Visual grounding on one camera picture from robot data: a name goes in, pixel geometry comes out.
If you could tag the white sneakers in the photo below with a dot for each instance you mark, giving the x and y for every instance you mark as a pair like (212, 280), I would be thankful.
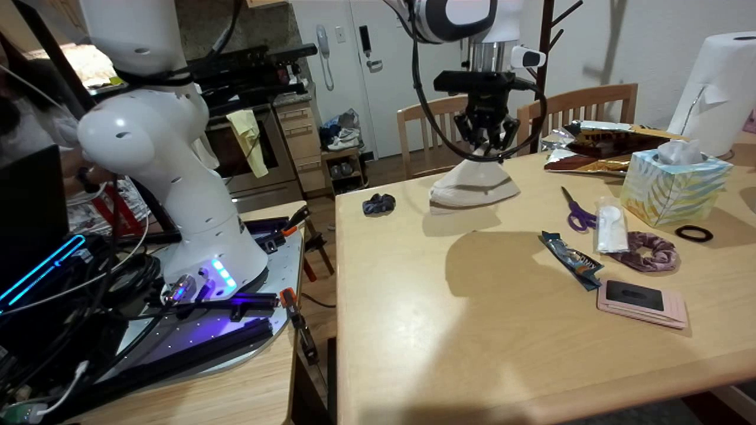
(342, 134)

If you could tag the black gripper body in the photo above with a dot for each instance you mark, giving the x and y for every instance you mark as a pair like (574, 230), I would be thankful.
(488, 110)

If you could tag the patterned tissue box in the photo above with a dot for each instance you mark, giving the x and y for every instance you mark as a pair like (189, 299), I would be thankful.
(670, 193)

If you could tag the red object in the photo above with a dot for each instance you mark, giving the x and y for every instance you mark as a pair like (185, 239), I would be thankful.
(118, 210)

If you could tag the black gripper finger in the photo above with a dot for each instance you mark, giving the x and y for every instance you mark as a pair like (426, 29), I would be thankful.
(509, 136)
(468, 136)

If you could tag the black monitor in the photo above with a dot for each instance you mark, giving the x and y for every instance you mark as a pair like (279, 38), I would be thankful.
(32, 214)

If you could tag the black shelf frame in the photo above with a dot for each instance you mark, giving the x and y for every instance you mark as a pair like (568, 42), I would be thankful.
(250, 62)

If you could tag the beige towel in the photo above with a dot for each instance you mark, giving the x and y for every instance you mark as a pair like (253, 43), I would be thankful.
(474, 191)

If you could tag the dark wooden coat rack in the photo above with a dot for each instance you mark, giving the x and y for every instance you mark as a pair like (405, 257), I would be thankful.
(544, 31)

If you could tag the dark blue snack bar wrapper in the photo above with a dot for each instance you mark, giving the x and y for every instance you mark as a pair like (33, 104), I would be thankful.
(573, 260)

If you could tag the black door lock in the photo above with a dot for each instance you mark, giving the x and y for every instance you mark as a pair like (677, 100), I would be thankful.
(370, 48)

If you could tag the white wall phone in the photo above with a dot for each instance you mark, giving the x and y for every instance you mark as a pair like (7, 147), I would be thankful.
(325, 55)

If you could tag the grey perforated base plate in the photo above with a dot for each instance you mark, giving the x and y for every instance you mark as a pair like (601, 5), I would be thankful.
(283, 267)

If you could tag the black fabric scrunchie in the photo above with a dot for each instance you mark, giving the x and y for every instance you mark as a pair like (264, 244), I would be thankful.
(379, 207)

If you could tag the wooden cabinet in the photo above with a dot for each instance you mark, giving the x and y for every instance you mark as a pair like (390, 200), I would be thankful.
(303, 149)

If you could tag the white plastic packet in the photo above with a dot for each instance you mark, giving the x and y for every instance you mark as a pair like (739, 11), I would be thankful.
(612, 233)

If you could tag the wooden slat-back chair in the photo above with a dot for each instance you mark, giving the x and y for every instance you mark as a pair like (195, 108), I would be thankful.
(599, 99)
(416, 120)

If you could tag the brown snack bag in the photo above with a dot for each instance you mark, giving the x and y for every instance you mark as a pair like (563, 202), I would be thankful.
(621, 141)

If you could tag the pink phone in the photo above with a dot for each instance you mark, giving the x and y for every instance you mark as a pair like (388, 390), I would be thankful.
(652, 316)

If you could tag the person in white shirt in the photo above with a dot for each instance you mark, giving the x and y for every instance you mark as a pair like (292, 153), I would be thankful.
(47, 120)

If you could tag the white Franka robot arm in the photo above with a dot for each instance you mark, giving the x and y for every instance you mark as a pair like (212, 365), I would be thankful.
(181, 198)

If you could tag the yellow hanging cloth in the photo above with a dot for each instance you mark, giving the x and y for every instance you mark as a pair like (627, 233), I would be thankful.
(250, 142)

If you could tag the white door with black lock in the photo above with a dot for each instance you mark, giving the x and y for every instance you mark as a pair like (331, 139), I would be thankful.
(392, 48)

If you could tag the black flat panel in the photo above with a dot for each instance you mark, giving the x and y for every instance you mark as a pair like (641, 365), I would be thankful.
(189, 344)

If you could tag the orange snack bag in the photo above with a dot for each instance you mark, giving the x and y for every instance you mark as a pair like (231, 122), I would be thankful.
(599, 167)

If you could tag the black box with blue light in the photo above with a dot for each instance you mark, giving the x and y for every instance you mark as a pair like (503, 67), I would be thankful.
(72, 284)

